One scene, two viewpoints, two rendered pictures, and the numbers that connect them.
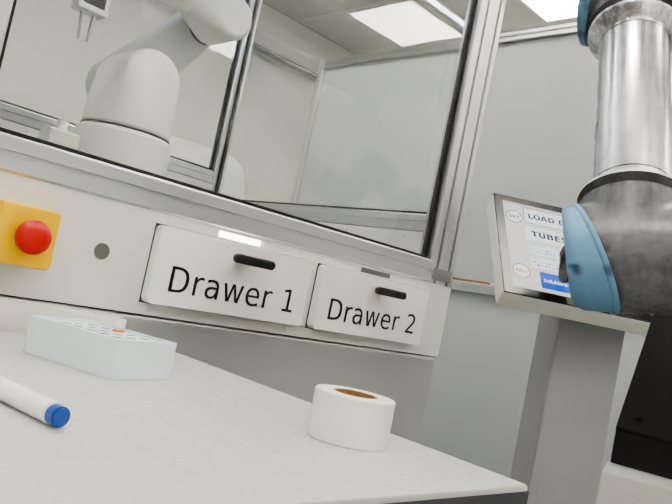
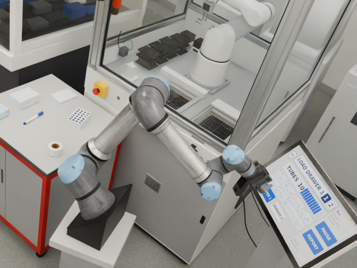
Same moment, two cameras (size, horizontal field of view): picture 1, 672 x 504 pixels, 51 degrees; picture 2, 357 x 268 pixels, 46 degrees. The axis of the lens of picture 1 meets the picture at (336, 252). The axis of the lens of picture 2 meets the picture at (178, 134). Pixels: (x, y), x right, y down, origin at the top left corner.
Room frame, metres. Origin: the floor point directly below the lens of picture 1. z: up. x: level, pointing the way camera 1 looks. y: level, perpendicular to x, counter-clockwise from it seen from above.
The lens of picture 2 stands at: (0.55, -1.64, 2.25)
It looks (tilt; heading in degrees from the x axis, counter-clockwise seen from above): 37 degrees down; 68
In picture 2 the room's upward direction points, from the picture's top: 18 degrees clockwise
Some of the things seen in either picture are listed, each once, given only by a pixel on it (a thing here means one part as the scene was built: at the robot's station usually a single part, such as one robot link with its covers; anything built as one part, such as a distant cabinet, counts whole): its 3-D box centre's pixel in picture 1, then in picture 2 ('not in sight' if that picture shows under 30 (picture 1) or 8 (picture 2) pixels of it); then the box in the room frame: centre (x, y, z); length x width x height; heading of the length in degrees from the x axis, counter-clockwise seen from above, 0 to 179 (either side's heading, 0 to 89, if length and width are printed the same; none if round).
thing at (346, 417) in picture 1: (351, 416); (54, 149); (0.61, -0.04, 0.78); 0.07 x 0.07 x 0.04
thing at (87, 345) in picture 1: (100, 347); (78, 118); (0.73, 0.22, 0.78); 0.12 x 0.08 x 0.04; 61
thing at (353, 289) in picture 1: (372, 307); (193, 149); (1.29, -0.09, 0.87); 0.29 x 0.02 x 0.11; 134
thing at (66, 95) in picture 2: not in sight; (64, 95); (0.65, 0.42, 0.77); 0.13 x 0.09 x 0.02; 39
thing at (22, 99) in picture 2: not in sight; (24, 98); (0.44, 0.35, 0.79); 0.13 x 0.09 x 0.05; 45
